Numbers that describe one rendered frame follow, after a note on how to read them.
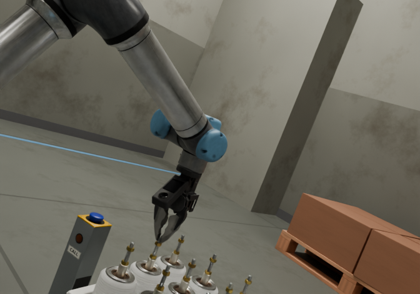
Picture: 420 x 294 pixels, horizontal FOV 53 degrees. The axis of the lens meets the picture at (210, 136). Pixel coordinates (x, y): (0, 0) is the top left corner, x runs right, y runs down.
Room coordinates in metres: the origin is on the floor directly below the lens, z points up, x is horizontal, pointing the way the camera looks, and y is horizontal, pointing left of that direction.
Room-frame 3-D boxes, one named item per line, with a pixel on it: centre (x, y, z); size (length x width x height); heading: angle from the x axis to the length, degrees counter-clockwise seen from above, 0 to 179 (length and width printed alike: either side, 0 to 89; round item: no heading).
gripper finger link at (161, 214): (1.15, 0.03, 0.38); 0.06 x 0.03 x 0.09; 159
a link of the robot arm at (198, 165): (1.14, 0.02, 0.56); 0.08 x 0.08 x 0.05
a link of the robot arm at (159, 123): (1.06, 0.08, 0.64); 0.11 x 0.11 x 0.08; 40
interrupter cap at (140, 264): (1.13, 0.02, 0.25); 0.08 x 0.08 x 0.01
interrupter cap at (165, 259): (1.23, -0.03, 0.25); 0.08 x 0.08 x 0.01
